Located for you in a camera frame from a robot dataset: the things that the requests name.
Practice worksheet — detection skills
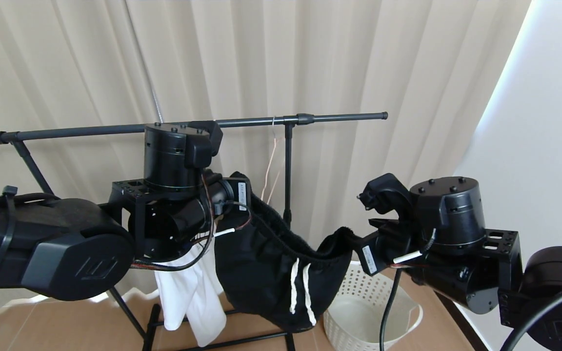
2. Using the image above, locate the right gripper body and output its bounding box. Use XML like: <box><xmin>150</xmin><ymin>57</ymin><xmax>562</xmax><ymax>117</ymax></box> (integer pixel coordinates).
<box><xmin>357</xmin><ymin>232</ymin><xmax>500</xmax><ymax>315</ymax></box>

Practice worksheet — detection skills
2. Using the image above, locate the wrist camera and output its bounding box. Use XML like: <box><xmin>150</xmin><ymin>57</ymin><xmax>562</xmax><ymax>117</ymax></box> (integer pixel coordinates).
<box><xmin>357</xmin><ymin>173</ymin><xmax>414</xmax><ymax>234</ymax></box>
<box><xmin>182</xmin><ymin>120</ymin><xmax>224</xmax><ymax>171</ymax></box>

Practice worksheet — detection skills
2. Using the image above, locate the silver curtain wand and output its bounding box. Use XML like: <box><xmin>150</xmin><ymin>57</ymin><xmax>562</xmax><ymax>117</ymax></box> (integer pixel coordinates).
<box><xmin>124</xmin><ymin>0</ymin><xmax>164</xmax><ymax>124</ymax></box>

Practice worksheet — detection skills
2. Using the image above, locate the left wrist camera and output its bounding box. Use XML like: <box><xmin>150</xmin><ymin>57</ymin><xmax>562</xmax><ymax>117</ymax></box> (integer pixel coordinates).
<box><xmin>182</xmin><ymin>120</ymin><xmax>224</xmax><ymax>171</ymax></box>

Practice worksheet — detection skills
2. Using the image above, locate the white curtain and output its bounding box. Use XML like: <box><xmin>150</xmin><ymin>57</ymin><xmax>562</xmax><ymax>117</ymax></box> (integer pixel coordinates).
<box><xmin>0</xmin><ymin>0</ymin><xmax>533</xmax><ymax>312</ymax></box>

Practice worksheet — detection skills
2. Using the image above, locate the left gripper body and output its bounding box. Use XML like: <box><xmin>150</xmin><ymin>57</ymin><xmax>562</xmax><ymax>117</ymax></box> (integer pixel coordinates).
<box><xmin>170</xmin><ymin>175</ymin><xmax>253</xmax><ymax>247</ymax></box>

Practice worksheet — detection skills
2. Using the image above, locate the white printed t-shirt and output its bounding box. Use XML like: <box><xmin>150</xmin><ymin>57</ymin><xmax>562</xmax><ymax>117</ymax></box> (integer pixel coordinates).
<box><xmin>153</xmin><ymin>241</ymin><xmax>227</xmax><ymax>348</ymax></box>

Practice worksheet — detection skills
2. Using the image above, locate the black garment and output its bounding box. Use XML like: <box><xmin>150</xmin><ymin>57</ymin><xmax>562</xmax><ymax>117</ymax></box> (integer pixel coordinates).
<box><xmin>214</xmin><ymin>171</ymin><xmax>362</xmax><ymax>333</ymax></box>

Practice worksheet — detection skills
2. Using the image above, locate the black clothes rack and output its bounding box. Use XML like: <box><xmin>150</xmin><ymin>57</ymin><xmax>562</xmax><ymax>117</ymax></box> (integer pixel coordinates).
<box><xmin>0</xmin><ymin>112</ymin><xmax>389</xmax><ymax>351</ymax></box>

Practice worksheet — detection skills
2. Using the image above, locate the pink clothes hanger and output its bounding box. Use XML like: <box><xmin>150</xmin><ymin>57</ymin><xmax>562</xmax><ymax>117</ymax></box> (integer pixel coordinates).
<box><xmin>261</xmin><ymin>116</ymin><xmax>285</xmax><ymax>205</ymax></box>

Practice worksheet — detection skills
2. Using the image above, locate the white laundry basket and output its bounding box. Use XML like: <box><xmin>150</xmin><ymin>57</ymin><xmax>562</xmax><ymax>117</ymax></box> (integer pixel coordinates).
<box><xmin>322</xmin><ymin>261</ymin><xmax>424</xmax><ymax>351</ymax></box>

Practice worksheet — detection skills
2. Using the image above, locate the black cable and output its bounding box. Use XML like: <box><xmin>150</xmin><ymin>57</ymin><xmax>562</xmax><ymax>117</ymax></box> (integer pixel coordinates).
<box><xmin>500</xmin><ymin>275</ymin><xmax>562</xmax><ymax>351</ymax></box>
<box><xmin>380</xmin><ymin>268</ymin><xmax>403</xmax><ymax>351</ymax></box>

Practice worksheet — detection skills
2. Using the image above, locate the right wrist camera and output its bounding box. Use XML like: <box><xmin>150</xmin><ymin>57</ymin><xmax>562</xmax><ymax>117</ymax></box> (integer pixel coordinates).
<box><xmin>357</xmin><ymin>173</ymin><xmax>414</xmax><ymax>234</ymax></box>

